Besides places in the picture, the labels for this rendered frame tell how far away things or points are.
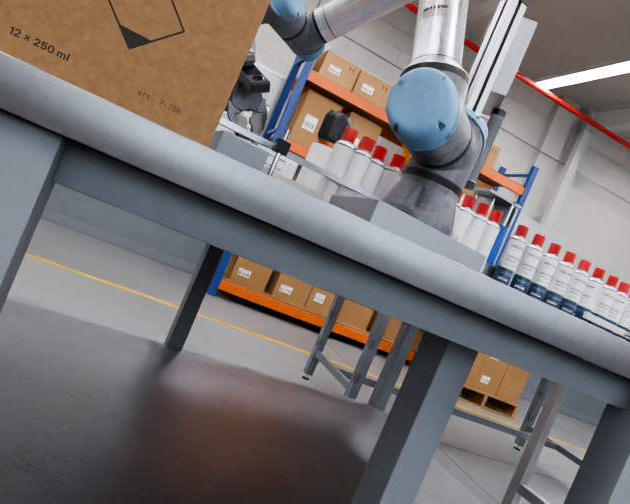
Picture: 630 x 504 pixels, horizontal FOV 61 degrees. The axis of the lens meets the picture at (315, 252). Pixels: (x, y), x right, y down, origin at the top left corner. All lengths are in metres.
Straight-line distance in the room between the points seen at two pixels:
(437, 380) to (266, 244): 0.37
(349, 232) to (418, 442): 0.41
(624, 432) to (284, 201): 0.56
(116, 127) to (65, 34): 0.34
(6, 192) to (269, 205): 0.21
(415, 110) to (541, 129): 6.58
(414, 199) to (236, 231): 0.52
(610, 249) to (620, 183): 0.89
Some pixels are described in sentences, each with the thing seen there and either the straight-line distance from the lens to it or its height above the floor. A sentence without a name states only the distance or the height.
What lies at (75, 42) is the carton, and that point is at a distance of 0.80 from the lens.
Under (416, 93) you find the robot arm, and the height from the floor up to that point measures 1.07.
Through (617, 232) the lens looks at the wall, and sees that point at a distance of 8.39.
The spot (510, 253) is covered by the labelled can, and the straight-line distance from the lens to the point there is 1.68.
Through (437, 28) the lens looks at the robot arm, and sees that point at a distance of 0.99.
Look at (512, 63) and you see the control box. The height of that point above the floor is 1.36.
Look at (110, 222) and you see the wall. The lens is 5.75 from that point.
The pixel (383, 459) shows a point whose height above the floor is 0.54.
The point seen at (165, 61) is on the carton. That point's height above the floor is 0.94.
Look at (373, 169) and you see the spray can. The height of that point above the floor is 1.02.
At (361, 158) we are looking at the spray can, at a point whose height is 1.03.
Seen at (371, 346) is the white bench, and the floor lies 0.43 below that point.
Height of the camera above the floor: 0.79
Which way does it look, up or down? 1 degrees down
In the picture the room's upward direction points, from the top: 23 degrees clockwise
